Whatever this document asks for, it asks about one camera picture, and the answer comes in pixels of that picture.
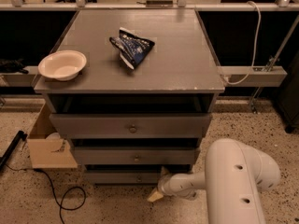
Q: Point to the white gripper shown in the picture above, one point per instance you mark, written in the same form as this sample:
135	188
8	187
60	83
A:
165	184

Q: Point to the grey bottom drawer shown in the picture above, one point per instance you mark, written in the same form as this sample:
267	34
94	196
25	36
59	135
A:
123	177

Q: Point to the grey drawer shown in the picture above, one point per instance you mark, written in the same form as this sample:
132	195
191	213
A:
123	177
84	126
135	155

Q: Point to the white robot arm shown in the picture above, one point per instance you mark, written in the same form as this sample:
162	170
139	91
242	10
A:
234	175

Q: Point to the grey middle drawer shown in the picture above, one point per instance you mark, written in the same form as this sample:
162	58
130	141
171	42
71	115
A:
135	155

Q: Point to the grey drawer cabinet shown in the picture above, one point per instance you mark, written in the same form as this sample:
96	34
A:
177	77

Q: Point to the grey top drawer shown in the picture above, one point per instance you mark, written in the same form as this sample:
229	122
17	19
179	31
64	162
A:
84	126

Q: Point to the cardboard box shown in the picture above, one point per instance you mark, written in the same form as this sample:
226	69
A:
47	148

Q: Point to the blue chip bag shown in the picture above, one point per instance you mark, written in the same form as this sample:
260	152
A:
133	49

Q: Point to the black pole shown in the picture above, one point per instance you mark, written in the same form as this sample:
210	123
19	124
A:
20	135

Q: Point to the white bowl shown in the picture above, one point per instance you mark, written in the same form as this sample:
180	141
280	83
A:
62	65

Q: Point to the dark cart at right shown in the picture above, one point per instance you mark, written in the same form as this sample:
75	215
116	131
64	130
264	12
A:
288	96

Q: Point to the black cloth on rail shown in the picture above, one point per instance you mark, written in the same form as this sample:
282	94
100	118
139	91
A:
12	66

